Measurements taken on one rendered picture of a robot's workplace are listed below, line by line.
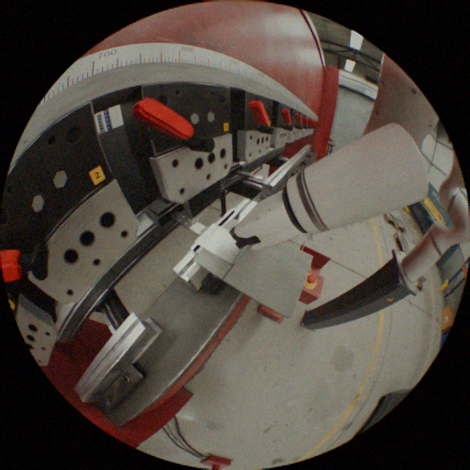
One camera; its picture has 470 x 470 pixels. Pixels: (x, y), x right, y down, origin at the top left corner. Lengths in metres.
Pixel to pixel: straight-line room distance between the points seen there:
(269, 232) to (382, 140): 0.16
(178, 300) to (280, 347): 1.07
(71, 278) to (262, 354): 1.29
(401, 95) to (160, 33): 0.25
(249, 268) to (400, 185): 0.31
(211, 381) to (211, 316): 1.01
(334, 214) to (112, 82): 0.25
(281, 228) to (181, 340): 0.39
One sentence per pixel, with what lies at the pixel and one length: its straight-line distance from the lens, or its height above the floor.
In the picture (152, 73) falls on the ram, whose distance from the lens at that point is 0.19.
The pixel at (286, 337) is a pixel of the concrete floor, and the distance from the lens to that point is 1.37.
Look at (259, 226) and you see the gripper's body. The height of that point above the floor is 1.16.
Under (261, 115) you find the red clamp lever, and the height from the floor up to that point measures 1.29.
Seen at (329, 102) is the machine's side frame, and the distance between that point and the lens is 2.36.
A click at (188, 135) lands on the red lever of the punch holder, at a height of 1.27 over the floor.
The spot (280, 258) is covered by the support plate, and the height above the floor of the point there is 1.00.
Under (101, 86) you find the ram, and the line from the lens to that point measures 0.17.
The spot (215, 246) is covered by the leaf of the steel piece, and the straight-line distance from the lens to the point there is 0.36.
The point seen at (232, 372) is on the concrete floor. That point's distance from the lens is 1.34.
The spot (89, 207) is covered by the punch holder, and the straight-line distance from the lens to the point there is 0.16.
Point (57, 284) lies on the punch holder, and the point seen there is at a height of 1.22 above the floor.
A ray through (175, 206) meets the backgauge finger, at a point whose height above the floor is 1.02.
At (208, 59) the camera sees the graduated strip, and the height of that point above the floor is 1.38.
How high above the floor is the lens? 1.29
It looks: 49 degrees down
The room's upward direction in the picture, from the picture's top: straight up
